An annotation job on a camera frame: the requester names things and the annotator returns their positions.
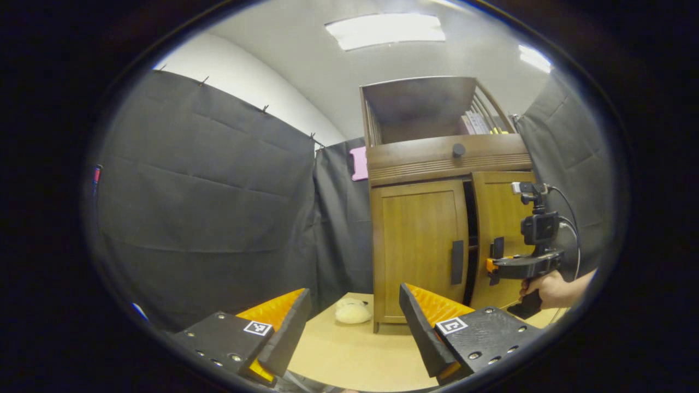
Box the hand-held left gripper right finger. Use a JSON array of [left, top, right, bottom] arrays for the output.
[[399, 283, 547, 385]]

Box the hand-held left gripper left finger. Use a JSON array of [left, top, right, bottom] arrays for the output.
[[169, 288, 312, 385]]

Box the wooden cabinet door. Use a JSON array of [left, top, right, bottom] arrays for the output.
[[470, 171, 538, 311], [370, 180, 470, 325]]

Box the wooden double-door shoe cabinet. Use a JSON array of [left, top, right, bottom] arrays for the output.
[[359, 75, 538, 334]]

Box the cream plush toy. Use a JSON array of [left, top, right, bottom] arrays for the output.
[[334, 297, 373, 325]]

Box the row of upright books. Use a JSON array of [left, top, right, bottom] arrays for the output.
[[461, 111, 508, 135]]

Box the black backdrop cloth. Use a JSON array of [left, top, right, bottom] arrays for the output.
[[90, 68, 615, 334]]

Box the small ceiling light panel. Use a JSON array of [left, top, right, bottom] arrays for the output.
[[518, 44, 552, 74]]

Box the large ceiling light panel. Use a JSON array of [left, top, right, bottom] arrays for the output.
[[325, 14, 446, 51]]

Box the black right door handle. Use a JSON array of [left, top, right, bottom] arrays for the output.
[[490, 236, 505, 285]]

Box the black door handle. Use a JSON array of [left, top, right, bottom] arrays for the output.
[[451, 240, 465, 285], [490, 236, 505, 285]]

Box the black left door handle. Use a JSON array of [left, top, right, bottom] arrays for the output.
[[451, 240, 465, 285]]

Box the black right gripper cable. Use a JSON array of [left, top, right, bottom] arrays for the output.
[[548, 186, 581, 324]]

